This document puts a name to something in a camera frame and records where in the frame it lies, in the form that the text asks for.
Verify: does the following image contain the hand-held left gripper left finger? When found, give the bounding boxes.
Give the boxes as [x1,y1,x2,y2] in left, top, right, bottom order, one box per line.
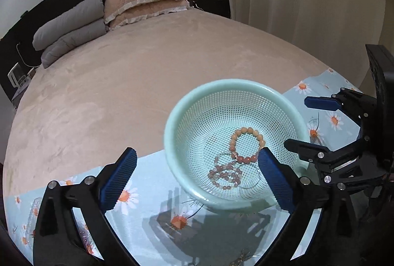
[32,147,138,266]

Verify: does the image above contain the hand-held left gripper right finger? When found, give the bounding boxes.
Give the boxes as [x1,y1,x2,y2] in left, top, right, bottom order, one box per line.
[258,147,361,266]

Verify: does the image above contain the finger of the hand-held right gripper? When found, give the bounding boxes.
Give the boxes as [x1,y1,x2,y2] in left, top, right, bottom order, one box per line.
[304,88,370,123]
[283,139,341,169]

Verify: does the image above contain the pink bead bracelet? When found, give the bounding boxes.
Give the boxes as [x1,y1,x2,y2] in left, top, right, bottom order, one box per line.
[211,153,244,188]

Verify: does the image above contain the orange bead bracelet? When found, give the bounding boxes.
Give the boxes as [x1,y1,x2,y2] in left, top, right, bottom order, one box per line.
[229,127,266,162]

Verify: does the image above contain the mint green plastic basket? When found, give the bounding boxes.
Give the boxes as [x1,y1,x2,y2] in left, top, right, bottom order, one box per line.
[164,79,308,212]

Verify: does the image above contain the thin silver bangle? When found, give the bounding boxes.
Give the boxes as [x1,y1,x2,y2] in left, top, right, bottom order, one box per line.
[236,163,263,190]

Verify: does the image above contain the light blue daisy cloth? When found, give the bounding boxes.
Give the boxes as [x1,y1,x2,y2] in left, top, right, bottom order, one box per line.
[4,67,370,266]

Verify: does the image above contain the beige bed blanket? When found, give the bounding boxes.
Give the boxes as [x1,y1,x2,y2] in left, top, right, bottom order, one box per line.
[3,6,342,194]

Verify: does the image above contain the dark nightstand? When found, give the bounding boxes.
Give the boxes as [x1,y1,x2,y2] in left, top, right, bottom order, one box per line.
[191,0,231,19]

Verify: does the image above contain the white bedside device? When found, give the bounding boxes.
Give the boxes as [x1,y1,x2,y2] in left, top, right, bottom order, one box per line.
[8,63,35,89]

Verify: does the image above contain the grey pillow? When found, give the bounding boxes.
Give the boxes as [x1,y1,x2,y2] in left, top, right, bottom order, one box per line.
[41,20,107,69]
[32,0,104,51]

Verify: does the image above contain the gold chain necklace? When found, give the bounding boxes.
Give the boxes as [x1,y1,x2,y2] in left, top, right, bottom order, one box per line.
[229,249,263,266]

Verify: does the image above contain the clear bead bracelet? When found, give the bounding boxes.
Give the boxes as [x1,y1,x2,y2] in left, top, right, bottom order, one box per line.
[28,197,43,238]

